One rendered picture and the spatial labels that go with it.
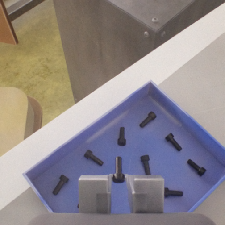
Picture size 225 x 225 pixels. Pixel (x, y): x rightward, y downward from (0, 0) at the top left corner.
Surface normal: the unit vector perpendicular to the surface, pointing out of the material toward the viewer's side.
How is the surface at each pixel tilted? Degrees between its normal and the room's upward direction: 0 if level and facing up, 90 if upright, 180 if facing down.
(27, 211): 0
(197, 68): 0
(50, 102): 0
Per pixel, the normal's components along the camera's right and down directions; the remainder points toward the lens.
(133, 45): -0.68, 0.64
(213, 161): 0.00, -0.49
